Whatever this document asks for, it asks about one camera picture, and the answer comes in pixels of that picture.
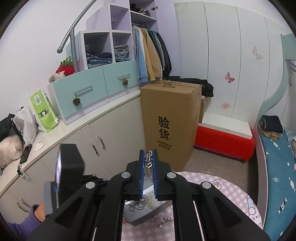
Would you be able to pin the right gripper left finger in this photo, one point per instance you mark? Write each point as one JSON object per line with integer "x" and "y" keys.
{"x": 95, "y": 210}

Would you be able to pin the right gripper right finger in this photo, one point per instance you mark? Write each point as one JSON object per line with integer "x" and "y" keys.
{"x": 201, "y": 211}

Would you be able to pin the metal tin box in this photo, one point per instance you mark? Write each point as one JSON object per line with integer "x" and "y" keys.
{"x": 138, "y": 212}

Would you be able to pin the person left hand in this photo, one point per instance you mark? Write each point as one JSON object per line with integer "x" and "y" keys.
{"x": 39, "y": 212}

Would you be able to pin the silver earrings cluster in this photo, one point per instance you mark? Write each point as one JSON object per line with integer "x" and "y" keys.
{"x": 160, "y": 222}

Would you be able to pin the black smartphone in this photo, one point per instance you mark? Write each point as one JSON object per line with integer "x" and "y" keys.
{"x": 25, "y": 153}

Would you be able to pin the beige curved cabinet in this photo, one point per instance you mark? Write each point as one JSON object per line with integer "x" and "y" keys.
{"x": 100, "y": 144}

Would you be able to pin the green white paper bag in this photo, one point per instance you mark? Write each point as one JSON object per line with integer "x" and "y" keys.
{"x": 43, "y": 111}

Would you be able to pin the white plastic bag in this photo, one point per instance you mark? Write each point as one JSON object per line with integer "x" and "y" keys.
{"x": 26, "y": 124}

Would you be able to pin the pine cone ornament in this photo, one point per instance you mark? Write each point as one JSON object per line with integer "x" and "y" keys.
{"x": 76, "y": 101}
{"x": 125, "y": 82}

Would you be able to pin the teal candy print bedspread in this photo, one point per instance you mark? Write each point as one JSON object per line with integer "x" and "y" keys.
{"x": 280, "y": 163}

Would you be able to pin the teal drawer unit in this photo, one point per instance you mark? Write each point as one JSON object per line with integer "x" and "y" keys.
{"x": 94, "y": 87}

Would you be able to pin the red storage box white lid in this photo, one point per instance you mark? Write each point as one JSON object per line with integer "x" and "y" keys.
{"x": 226, "y": 136}

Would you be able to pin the large cardboard box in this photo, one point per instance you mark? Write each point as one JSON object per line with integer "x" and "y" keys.
{"x": 170, "y": 112}

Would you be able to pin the folded dark clothes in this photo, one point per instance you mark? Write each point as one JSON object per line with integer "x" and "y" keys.
{"x": 270, "y": 126}

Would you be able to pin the red strawberry plush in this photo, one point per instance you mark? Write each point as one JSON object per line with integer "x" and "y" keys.
{"x": 66, "y": 67}

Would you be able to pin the hanging clothes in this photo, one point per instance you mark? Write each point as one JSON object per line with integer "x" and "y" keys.
{"x": 151, "y": 55}

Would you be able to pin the teal bunk bed frame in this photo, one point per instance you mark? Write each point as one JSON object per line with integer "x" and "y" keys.
{"x": 288, "y": 49}

